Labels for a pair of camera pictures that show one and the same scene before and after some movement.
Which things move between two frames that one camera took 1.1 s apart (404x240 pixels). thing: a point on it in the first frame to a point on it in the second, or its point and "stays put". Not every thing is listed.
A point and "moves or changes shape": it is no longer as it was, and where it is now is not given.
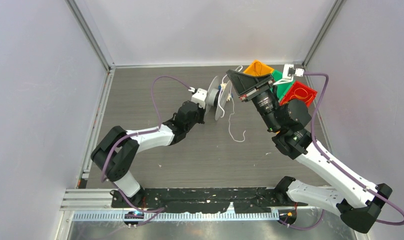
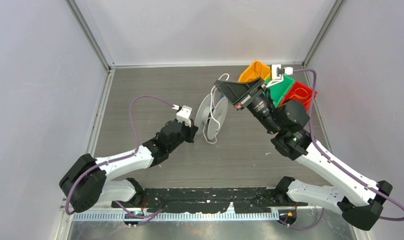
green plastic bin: (282, 88) stays put
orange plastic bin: (257, 68) stays put
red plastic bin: (299, 91) stays put
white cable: (232, 105) to (211, 106)
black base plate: (184, 200) stays put
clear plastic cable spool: (219, 98) moves or changes shape
